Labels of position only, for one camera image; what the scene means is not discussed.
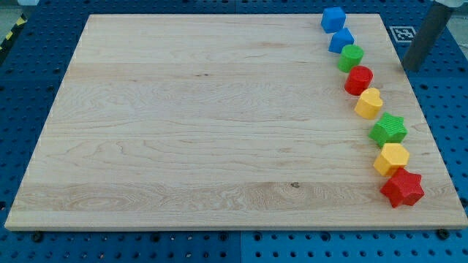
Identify black bolt right front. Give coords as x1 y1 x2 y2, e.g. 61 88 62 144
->
437 229 450 240

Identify red cylinder block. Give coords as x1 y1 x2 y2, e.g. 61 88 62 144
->
344 66 374 96

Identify green star block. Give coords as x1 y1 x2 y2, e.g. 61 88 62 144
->
369 112 407 148

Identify blue cube block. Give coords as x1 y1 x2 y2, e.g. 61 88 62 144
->
320 7 346 34

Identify black bolt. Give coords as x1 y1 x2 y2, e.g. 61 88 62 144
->
31 232 44 243
437 229 450 240

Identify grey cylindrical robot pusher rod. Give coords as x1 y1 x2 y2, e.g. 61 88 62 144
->
401 0 463 72

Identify black bolt left front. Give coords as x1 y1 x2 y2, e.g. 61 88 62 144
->
31 232 44 243

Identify yellow hexagon block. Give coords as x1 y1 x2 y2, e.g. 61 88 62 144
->
373 143 410 177

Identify white fiducial marker tag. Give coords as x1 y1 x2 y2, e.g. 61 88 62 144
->
390 26 416 43

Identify light wooden board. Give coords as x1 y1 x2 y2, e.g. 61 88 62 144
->
5 14 467 232

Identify red star block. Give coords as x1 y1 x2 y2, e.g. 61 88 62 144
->
380 168 425 208

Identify green cylinder block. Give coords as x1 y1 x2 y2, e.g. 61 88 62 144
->
338 45 364 73

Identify yellow heart block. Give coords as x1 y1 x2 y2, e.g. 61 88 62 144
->
354 88 384 120

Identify yellow black hazard tape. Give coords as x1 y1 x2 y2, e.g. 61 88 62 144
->
1 13 28 51

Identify blue triangular block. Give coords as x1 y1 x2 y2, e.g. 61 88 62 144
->
328 28 355 53

